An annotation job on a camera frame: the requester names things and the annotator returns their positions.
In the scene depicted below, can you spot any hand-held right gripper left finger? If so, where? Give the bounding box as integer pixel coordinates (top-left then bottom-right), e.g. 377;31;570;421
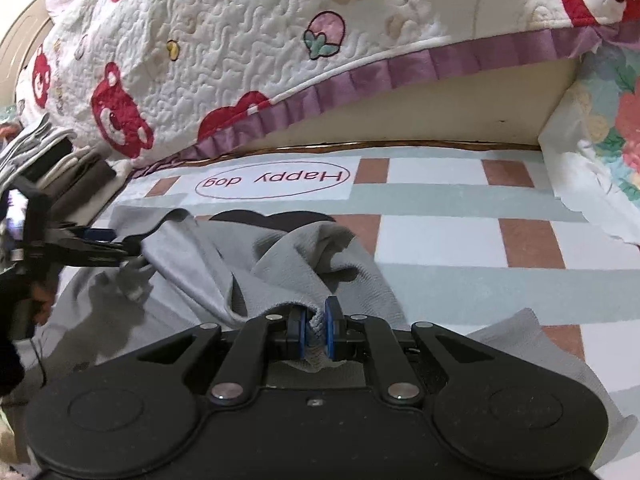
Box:
136;306;309;404

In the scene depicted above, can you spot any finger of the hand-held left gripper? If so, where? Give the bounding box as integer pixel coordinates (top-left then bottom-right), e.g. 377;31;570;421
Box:
50;223;142;252
54;250;151;270

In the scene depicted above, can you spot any cream bed base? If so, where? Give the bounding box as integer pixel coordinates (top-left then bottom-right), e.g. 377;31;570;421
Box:
240;55;584;155

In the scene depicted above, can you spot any white bear print quilt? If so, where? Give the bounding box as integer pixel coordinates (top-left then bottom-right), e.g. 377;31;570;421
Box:
15;0;640;172

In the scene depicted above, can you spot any floral bed sheet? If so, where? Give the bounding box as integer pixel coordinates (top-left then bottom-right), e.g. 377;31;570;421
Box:
537;40;640;249

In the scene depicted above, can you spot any person's left hand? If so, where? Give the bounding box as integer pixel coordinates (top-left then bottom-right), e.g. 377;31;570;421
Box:
27;280;57;327

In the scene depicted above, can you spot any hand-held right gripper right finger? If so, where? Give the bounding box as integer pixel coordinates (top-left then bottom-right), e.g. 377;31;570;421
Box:
324;296;494;404

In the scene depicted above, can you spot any checked floor mat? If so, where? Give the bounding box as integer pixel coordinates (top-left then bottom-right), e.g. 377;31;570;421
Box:
100;145;640;480

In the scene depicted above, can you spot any grey printed shirt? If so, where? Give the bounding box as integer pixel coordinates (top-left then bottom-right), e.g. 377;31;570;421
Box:
15;207;626;461

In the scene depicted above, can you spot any stack of folded clothes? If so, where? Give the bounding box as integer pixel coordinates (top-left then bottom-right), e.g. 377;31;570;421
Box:
0;115;127;231

